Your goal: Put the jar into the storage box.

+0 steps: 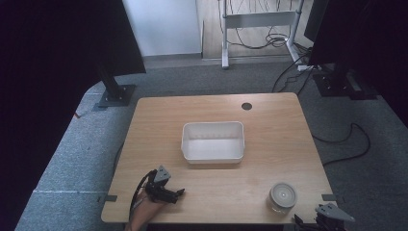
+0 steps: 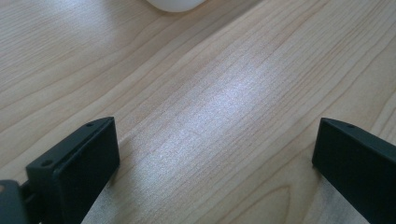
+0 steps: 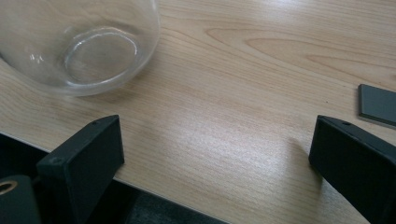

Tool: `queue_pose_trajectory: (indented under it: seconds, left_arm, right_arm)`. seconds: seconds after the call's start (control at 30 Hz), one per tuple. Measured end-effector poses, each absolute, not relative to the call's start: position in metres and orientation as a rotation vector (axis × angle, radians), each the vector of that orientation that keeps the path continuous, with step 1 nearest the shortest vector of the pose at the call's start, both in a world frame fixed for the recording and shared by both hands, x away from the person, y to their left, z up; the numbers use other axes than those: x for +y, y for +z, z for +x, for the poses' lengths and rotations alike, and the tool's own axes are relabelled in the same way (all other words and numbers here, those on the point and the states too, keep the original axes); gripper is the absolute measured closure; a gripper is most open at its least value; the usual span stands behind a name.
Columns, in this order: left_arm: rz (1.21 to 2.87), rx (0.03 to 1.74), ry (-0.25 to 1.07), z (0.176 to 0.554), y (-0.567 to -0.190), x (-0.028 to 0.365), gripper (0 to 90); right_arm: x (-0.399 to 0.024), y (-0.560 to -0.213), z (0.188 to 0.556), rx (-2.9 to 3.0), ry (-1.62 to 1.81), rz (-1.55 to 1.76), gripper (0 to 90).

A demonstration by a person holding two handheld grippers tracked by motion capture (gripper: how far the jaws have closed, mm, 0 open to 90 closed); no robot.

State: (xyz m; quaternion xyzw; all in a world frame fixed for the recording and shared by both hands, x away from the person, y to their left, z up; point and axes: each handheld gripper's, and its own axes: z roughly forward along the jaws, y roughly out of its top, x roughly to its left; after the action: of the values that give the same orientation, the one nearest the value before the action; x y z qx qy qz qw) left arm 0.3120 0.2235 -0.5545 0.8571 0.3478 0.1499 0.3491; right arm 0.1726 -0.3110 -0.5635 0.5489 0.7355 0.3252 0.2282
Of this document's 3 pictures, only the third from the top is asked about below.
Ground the clear glass bowl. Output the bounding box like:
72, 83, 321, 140
0, 0, 162, 97

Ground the dark grey flat tile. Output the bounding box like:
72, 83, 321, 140
357, 83, 396, 129

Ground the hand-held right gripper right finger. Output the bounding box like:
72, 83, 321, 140
308, 114, 396, 224

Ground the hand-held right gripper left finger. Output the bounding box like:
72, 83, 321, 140
35, 114, 125, 224

